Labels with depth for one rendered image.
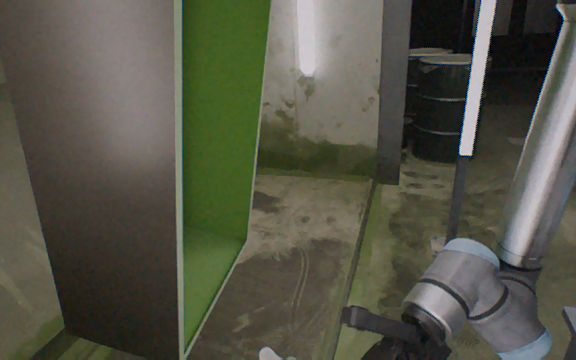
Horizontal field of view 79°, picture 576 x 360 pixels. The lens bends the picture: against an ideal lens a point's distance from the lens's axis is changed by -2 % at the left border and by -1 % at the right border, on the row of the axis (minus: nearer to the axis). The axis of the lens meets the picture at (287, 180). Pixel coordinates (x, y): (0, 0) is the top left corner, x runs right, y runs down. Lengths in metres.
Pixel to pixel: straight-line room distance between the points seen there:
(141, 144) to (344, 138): 2.30
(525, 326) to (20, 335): 1.69
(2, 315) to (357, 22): 2.51
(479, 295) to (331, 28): 2.32
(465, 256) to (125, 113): 0.64
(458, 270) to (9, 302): 1.64
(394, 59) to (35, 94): 2.28
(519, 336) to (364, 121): 2.28
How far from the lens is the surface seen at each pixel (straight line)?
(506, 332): 0.71
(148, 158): 0.72
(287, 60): 2.85
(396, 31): 2.69
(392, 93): 2.75
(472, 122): 1.94
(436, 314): 0.61
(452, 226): 2.21
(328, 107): 2.83
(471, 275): 0.66
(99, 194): 0.84
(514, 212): 0.75
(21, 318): 1.84
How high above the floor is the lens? 1.30
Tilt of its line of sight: 25 degrees down
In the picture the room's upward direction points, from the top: 4 degrees counter-clockwise
